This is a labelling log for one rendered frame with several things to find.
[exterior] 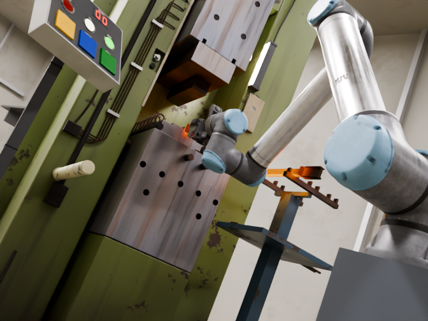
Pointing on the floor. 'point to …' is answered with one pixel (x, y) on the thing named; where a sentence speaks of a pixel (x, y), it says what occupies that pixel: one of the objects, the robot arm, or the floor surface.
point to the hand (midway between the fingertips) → (193, 128)
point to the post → (29, 114)
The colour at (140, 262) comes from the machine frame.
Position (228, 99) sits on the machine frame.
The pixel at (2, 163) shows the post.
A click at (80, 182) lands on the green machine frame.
